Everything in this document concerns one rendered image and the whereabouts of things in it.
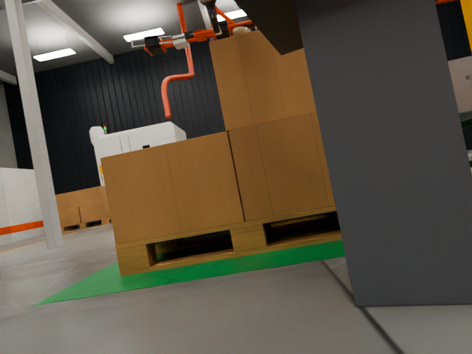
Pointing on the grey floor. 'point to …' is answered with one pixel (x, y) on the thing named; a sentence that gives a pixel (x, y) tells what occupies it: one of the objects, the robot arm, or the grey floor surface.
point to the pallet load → (83, 208)
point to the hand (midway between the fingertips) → (215, 18)
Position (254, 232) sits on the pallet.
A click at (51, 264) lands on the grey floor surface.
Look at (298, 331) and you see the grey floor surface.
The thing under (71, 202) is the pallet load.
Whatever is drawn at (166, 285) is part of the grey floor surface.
